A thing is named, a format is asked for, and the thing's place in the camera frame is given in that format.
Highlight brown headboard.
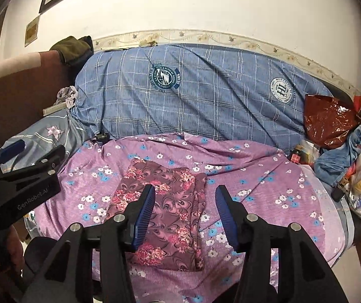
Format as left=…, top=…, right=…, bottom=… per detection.
left=0, top=50, right=77, bottom=152

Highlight beige flat box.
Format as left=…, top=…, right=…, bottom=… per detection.
left=42, top=104, right=69, bottom=116

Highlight blue checked quilt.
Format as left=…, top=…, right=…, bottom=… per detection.
left=70, top=43, right=334, bottom=149

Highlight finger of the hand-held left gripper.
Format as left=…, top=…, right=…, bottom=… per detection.
left=0, top=139, right=26, bottom=172
left=0, top=144, right=66, bottom=184

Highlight grey star pillow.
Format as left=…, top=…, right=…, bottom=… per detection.
left=0, top=115, right=89, bottom=177

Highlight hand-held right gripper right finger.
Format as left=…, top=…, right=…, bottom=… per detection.
left=215, top=185, right=350, bottom=303

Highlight blue denim clothes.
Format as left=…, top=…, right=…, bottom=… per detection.
left=313, top=123, right=361, bottom=185

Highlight grey crumpled cloth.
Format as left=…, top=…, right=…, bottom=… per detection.
left=57, top=85, right=79, bottom=109

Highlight red plastic bag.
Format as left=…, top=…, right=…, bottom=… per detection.
left=303, top=95, right=359, bottom=149

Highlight purple floral bedsheet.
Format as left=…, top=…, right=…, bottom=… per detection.
left=26, top=133, right=348, bottom=303

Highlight pale plastic packet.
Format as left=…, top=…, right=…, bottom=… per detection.
left=300, top=140, right=321, bottom=165

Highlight dark green clothes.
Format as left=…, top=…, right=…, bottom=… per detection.
left=49, top=36, right=93, bottom=67

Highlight small wall picture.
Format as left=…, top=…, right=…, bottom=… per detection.
left=24, top=14, right=40, bottom=48

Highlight maroon floral garment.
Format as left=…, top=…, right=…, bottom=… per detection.
left=104, top=159, right=207, bottom=272

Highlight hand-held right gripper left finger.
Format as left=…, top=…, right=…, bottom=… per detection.
left=19, top=185, right=156, bottom=303

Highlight dark glass bottle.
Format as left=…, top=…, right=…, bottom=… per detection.
left=289, top=145, right=304, bottom=165

